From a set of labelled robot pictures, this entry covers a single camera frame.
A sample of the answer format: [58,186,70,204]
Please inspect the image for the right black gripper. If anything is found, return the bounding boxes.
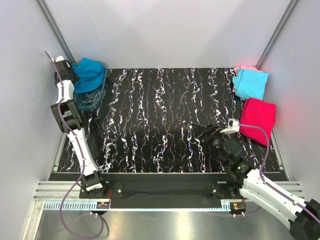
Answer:
[191,123,230,166]

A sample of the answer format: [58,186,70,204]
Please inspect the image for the blue t shirt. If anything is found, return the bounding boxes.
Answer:
[72,58,106,94]

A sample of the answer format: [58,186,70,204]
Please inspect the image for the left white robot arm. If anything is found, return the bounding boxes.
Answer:
[48,56,108,198]

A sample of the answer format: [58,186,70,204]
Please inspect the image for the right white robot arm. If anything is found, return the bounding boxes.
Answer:
[192,118,320,240]

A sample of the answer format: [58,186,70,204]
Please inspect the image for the teal plastic bin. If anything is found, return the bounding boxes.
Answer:
[73,61,108,111]

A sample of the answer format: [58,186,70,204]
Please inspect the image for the red folded shirt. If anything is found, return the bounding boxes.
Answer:
[239,98,277,146]

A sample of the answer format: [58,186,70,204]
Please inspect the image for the light blue folded shirt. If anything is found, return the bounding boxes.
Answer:
[232,68,269,101]

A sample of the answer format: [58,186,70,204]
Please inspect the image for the pink folded shirt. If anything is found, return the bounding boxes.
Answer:
[232,65,263,93]

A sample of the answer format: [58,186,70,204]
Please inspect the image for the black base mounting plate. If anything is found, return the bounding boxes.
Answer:
[79,172,258,210]

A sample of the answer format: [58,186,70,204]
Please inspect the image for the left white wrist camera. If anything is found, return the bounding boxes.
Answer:
[49,56,65,63]

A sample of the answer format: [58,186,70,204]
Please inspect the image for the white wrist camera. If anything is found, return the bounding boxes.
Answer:
[220,118,240,135]
[49,56,65,63]

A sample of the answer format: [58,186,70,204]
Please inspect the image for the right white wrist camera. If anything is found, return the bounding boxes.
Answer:
[220,118,240,135]

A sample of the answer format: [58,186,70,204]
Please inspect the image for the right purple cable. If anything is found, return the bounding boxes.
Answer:
[206,124,320,226]

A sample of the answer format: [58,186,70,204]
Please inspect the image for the white slotted cable duct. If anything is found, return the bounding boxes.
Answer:
[44,200,231,212]

